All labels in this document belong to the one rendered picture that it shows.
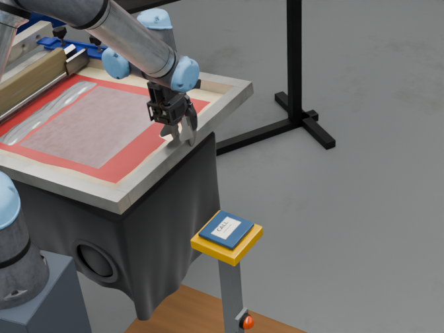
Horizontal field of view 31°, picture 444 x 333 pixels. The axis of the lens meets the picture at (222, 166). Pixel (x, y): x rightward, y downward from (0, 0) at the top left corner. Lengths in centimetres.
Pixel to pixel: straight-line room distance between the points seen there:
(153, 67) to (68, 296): 49
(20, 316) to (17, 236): 15
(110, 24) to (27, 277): 49
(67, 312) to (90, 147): 63
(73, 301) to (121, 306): 149
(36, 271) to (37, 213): 76
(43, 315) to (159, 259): 77
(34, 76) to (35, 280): 100
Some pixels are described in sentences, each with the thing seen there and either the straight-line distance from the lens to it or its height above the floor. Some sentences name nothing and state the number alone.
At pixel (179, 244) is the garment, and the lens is 232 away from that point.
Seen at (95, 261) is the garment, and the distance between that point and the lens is 223.
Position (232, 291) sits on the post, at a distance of 205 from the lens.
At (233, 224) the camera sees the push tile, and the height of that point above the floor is 97.
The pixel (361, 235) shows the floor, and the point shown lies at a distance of 333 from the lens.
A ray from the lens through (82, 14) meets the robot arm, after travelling 143.
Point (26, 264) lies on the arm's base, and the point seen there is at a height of 127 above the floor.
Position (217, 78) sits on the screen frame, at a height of 109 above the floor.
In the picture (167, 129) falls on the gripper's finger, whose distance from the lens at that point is 200.
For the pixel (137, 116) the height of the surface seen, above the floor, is 105.
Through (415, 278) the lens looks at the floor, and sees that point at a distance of 318.
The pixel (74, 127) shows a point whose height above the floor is 103.
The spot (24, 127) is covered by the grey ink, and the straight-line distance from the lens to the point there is 230.
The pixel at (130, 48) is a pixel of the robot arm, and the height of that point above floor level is 152.
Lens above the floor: 228
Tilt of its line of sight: 38 degrees down
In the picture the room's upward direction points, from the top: 5 degrees counter-clockwise
